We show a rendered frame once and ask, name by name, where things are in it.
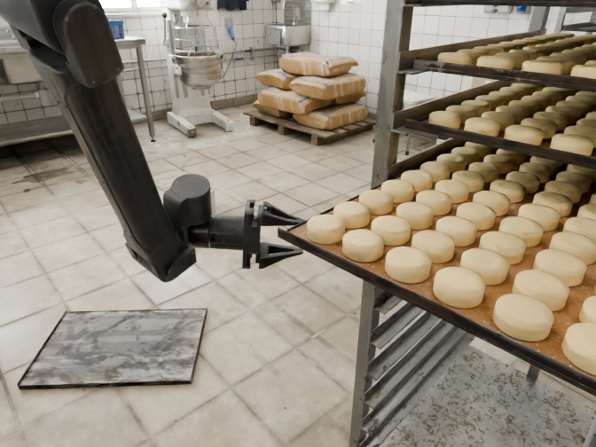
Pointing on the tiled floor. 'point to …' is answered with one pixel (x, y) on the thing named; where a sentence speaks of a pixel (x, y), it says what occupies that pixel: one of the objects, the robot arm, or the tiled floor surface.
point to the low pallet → (310, 127)
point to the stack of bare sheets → (118, 349)
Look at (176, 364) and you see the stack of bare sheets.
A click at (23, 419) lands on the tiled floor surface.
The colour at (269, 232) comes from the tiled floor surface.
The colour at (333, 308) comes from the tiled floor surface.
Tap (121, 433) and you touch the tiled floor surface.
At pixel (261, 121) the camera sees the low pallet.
